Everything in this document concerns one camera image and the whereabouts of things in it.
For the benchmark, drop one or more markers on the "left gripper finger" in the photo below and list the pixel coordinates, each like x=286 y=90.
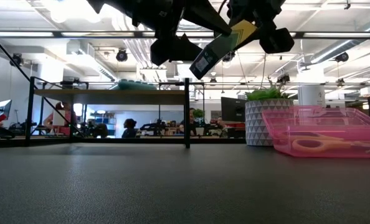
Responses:
x=203 y=15
x=175 y=51

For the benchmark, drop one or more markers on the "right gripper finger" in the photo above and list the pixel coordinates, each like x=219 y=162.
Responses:
x=277 y=40

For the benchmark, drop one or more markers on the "green yellow crayon box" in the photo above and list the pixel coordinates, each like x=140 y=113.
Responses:
x=222 y=46

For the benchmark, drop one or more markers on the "pink plastic tray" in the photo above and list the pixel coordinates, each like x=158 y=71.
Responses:
x=328 y=137

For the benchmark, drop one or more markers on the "white column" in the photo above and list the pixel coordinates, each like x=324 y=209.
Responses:
x=311 y=95

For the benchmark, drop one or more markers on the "green background plant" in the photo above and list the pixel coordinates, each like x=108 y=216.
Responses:
x=198 y=113

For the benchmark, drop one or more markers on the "person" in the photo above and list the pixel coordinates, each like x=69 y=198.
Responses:
x=58 y=119
x=129 y=129
x=191 y=121
x=221 y=126

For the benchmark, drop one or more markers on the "overhead light bar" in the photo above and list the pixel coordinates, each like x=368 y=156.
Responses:
x=79 y=34

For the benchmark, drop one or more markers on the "wooden shelf with black legs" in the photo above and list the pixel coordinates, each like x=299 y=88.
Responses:
x=110 y=96

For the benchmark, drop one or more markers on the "black computer monitor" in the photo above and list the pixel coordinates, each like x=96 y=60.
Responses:
x=233 y=109

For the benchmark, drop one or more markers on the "succulent in patterned white pot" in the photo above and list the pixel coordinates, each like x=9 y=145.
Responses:
x=263 y=124

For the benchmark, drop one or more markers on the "black table mat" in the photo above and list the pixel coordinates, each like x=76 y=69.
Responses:
x=141 y=186

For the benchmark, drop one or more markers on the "silver computer monitor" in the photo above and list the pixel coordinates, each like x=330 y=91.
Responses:
x=3 y=109

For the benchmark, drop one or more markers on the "black ceiling camera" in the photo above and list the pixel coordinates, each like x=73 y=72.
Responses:
x=16 y=59
x=121 y=55
x=228 y=56

